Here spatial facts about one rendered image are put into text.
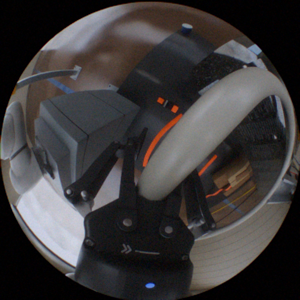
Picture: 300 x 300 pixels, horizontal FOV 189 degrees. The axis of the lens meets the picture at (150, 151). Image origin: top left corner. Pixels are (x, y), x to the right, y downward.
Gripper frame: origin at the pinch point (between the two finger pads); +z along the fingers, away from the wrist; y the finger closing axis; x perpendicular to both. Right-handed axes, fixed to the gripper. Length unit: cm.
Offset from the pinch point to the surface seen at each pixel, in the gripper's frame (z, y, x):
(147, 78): 83, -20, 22
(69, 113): 15.3, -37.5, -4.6
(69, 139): 5.8, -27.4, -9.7
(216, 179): 67, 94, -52
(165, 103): 79, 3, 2
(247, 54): 4.5, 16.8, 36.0
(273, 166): 4, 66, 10
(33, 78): 17, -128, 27
